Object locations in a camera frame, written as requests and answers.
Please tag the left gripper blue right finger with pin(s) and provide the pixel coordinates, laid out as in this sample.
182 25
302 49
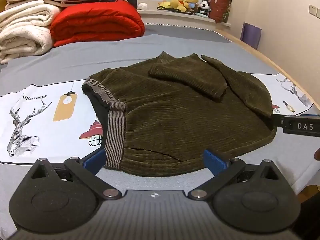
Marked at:
215 162

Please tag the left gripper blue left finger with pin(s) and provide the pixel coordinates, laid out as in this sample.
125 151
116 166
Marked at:
95 161

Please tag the olive green corduroy pants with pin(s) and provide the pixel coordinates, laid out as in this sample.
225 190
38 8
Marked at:
160 115

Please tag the right hand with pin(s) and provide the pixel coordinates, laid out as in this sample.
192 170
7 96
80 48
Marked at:
317 155

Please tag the grey printed bed sheet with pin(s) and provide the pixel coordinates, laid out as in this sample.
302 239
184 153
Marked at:
293 154

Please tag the purple box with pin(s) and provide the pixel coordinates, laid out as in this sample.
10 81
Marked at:
251 35

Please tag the red folded quilt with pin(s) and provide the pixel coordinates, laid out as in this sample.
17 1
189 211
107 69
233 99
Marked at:
99 21

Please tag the cream folded blanket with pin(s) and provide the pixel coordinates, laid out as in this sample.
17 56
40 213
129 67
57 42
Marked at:
25 30

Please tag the dark red cushion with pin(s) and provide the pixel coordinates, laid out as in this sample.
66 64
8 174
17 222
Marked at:
220 10

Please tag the panda plush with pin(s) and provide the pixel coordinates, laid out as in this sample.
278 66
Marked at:
204 8

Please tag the yellow bear plush toys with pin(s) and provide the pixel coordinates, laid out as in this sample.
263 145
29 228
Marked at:
182 6

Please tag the wooden bed frame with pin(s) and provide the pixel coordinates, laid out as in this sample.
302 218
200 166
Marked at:
265 59

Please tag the wall switch plate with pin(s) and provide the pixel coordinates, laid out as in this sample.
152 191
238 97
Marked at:
313 10

